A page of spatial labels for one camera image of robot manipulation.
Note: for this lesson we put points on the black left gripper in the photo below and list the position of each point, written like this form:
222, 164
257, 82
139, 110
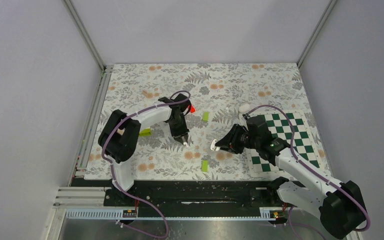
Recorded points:
184, 131

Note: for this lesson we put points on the green toy brick upper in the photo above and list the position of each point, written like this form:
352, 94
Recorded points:
205, 116

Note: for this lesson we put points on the green toy brick lower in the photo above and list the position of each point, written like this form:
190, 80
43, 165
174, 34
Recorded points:
204, 166

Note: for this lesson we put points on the floral patterned table mat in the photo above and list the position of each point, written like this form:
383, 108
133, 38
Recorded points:
217, 88

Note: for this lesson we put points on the green white checkerboard mat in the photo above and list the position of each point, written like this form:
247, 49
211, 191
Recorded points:
294, 125

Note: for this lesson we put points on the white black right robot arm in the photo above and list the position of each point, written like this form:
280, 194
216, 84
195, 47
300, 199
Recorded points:
339, 206

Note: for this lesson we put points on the green toy brick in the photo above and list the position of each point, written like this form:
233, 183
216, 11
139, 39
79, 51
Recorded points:
205, 116
204, 166

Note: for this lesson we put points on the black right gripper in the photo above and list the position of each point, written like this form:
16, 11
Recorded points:
229, 141

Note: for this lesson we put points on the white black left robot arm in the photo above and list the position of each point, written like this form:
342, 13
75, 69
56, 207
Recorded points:
119, 137

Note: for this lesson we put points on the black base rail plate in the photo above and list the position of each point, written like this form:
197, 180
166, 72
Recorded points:
195, 199

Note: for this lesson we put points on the white oval earbud charging case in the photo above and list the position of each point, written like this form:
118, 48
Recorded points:
245, 108

